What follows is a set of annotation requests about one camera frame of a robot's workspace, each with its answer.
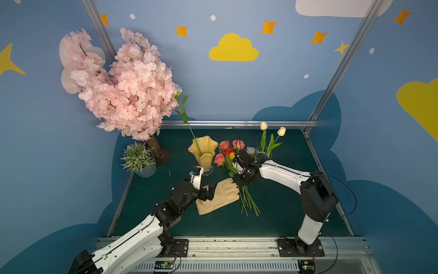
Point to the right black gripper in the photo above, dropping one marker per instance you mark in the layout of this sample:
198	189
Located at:
243	176

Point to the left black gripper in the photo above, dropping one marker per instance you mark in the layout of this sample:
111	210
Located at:
205	192

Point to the cream tulip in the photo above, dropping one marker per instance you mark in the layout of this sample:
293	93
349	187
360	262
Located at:
263	127

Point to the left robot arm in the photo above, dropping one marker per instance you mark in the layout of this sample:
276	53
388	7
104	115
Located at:
147	239

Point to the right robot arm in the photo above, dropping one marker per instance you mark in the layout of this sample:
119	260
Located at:
318	196

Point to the clear glass ribbon vase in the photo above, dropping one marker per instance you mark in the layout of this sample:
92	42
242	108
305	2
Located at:
260	154

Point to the red rose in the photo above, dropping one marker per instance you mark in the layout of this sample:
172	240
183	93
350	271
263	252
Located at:
228	151

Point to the pink rose back left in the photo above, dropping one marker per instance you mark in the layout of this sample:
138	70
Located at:
224	145

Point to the beige work glove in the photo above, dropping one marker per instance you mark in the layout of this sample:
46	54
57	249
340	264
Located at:
226	192

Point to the dark metal tree base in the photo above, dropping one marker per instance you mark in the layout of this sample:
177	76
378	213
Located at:
161	154

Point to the yellow fluted glass vase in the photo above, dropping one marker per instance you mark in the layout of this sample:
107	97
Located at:
204	150

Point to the small green potted plant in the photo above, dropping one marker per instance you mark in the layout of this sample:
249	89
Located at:
139	159

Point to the left green circuit board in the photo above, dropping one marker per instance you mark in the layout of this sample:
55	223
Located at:
163	265

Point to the green circuit board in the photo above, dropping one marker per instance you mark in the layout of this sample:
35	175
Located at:
306	267
163	265

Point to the pink cherry blossom tree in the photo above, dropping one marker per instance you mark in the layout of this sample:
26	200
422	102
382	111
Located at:
134	95

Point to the right green circuit board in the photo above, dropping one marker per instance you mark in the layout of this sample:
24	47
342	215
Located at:
306	267

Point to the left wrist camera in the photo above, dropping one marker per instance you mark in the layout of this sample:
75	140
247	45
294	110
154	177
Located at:
195	176

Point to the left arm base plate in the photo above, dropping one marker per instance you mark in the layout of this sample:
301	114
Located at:
176	247

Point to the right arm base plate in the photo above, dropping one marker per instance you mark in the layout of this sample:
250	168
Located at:
295	247

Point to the aluminium mounting rail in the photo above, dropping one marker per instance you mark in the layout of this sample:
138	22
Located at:
259	255

